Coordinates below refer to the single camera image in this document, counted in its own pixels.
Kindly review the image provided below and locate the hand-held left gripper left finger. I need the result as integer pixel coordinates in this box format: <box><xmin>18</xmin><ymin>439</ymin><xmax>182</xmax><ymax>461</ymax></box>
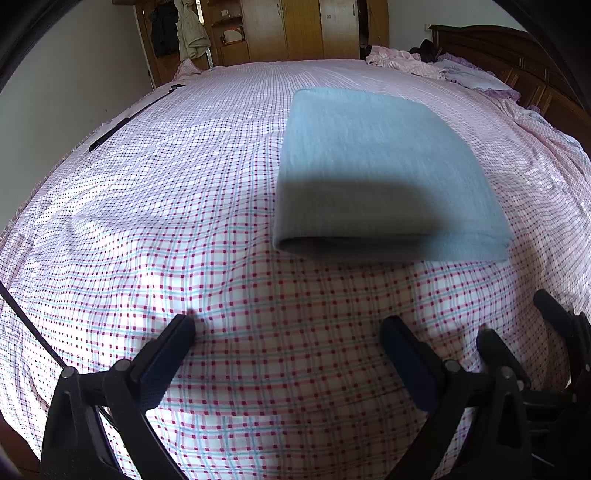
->
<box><xmin>39</xmin><ymin>314</ymin><xmax>197</xmax><ymax>480</ymax></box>

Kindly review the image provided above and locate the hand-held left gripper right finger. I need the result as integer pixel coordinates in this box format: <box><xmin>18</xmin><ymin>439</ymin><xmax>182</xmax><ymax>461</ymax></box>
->
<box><xmin>379</xmin><ymin>316</ymin><xmax>537</xmax><ymax>480</ymax></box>

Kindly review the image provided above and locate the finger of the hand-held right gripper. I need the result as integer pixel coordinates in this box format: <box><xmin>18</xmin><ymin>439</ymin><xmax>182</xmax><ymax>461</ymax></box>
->
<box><xmin>533</xmin><ymin>289</ymin><xmax>591</xmax><ymax>385</ymax></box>
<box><xmin>477</xmin><ymin>326</ymin><xmax>533</xmax><ymax>392</ymax></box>

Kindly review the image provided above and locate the light blue towel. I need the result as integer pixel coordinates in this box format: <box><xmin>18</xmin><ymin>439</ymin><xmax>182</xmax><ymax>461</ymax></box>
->
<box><xmin>271</xmin><ymin>88</ymin><xmax>514</xmax><ymax>265</ymax></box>

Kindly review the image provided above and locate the pink checked bed sheet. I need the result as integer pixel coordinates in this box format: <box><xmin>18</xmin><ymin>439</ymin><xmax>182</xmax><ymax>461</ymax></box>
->
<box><xmin>0</xmin><ymin>58</ymin><xmax>591</xmax><ymax>480</ymax></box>

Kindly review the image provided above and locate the purple ruffled pillow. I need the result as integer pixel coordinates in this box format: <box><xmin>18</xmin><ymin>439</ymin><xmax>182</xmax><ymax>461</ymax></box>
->
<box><xmin>434</xmin><ymin>53</ymin><xmax>521</xmax><ymax>101</ymax></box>

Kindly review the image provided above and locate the dark wooden headboard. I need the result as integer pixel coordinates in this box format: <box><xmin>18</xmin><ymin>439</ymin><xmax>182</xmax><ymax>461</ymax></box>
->
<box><xmin>429</xmin><ymin>24</ymin><xmax>591</xmax><ymax>140</ymax></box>

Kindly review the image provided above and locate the black garment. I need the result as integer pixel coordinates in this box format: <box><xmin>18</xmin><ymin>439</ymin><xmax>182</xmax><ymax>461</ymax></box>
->
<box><xmin>409</xmin><ymin>39</ymin><xmax>447</xmax><ymax>64</ymax></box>

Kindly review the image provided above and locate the pink crumpled clothing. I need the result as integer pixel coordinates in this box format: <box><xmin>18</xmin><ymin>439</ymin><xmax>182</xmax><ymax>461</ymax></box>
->
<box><xmin>366</xmin><ymin>45</ymin><xmax>445</xmax><ymax>78</ymax></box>

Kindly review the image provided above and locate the beige hanging jacket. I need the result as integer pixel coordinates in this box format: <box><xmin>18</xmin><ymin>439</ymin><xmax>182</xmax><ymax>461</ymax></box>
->
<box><xmin>172</xmin><ymin>0</ymin><xmax>209</xmax><ymax>62</ymax></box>

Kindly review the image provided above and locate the dark hanging jacket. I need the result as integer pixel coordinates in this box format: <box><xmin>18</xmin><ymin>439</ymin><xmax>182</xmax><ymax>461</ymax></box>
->
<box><xmin>151</xmin><ymin>2</ymin><xmax>180</xmax><ymax>59</ymax></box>

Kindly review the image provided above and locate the wooden wardrobe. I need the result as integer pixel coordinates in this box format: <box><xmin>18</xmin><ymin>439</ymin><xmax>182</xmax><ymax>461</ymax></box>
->
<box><xmin>134</xmin><ymin>0</ymin><xmax>389</xmax><ymax>86</ymax></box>

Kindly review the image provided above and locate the black cable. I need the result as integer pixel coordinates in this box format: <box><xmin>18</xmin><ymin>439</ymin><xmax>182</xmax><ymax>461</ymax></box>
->
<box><xmin>0</xmin><ymin>281</ymin><xmax>117</xmax><ymax>426</ymax></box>

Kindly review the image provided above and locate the black strap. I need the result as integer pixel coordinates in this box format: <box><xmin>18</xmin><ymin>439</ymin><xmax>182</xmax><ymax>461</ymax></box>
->
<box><xmin>88</xmin><ymin>83</ymin><xmax>186</xmax><ymax>153</ymax></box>

